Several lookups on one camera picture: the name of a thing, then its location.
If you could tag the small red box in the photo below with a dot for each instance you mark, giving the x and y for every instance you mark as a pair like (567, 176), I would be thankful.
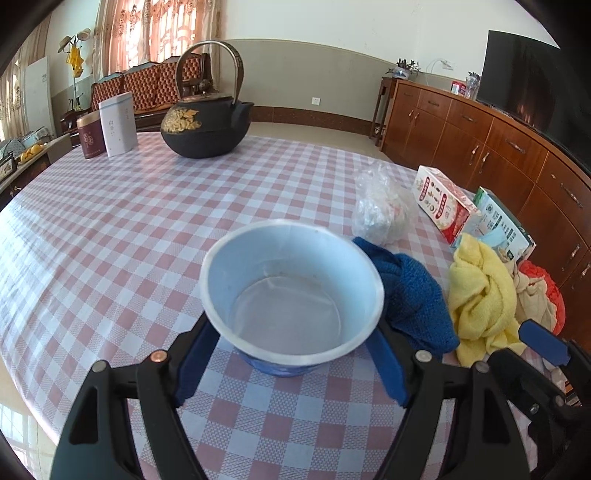
(458, 87)

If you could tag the black cast iron teapot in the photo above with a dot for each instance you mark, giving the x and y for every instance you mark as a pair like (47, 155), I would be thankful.
(207, 129)

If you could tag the green and white carton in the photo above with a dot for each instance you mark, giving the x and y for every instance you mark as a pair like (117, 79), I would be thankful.
(503, 221)

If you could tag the plate of oranges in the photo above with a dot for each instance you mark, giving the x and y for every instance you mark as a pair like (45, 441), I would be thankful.
(31, 152)

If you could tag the pink patterned curtain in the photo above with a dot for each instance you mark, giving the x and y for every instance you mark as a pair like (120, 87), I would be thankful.
(129, 32)

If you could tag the small potted plant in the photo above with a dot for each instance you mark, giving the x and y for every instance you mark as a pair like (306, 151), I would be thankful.
(402, 70)

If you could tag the coat rack with hats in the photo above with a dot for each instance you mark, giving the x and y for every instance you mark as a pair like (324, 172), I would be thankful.
(75, 60)

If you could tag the wooden sofa with orange cushions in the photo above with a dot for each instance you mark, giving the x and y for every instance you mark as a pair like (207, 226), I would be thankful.
(147, 83)

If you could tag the light blue plastic bowl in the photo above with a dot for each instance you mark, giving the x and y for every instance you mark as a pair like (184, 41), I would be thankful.
(258, 258)

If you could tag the clear crumpled plastic bag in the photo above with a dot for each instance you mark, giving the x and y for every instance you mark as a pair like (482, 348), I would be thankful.
(378, 207)

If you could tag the pink checked tablecloth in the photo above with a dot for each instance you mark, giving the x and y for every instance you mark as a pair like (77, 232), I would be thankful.
(115, 230)

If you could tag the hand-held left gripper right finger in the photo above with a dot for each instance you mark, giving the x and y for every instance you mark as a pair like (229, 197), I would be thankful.
(388, 364)

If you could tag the orange cloth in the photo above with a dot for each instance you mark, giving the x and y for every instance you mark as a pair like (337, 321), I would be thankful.
(551, 286)

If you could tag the maroon round tin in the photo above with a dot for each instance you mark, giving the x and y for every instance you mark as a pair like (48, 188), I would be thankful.
(91, 138)

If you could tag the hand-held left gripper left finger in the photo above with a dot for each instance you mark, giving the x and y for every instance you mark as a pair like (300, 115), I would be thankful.
(194, 364)

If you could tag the black flat television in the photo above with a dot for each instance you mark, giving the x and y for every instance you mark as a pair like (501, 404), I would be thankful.
(521, 78)

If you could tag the red and white carton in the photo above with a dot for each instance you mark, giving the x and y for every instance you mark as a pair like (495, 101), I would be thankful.
(438, 198)

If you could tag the brown wooden sideboard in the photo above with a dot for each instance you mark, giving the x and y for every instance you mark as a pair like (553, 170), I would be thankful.
(461, 129)

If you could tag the white tin box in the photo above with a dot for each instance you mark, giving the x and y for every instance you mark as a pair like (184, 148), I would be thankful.
(117, 124)

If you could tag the clear glass vase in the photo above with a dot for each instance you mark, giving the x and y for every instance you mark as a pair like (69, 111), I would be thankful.
(472, 85)

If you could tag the blue towel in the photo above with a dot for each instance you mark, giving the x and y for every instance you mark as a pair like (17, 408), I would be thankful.
(415, 295)

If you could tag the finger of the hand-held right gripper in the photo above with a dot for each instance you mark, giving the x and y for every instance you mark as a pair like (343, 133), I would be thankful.
(517, 369)
(542, 339)

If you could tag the beige cloth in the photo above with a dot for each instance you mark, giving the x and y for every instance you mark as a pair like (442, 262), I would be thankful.
(531, 295)

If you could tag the yellow towel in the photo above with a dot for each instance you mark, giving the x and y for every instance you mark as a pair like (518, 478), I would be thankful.
(480, 295)

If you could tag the white standing appliance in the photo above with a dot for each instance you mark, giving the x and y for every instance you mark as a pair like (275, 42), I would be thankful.
(37, 92)

